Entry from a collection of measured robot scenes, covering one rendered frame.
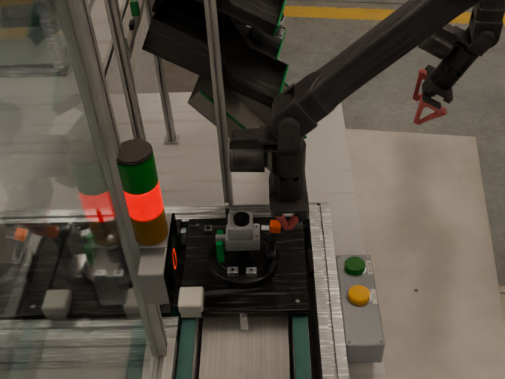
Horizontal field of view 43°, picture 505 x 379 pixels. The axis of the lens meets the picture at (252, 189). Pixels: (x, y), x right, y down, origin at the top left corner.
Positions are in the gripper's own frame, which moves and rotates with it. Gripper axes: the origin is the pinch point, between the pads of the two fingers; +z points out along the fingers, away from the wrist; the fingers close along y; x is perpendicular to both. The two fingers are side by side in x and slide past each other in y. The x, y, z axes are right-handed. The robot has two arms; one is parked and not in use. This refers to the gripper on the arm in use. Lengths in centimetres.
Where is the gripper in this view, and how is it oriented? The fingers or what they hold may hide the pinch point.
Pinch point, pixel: (288, 225)
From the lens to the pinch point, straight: 118.7
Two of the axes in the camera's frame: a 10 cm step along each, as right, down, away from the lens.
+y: 0.1, 6.9, -7.3
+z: 0.3, 7.3, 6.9
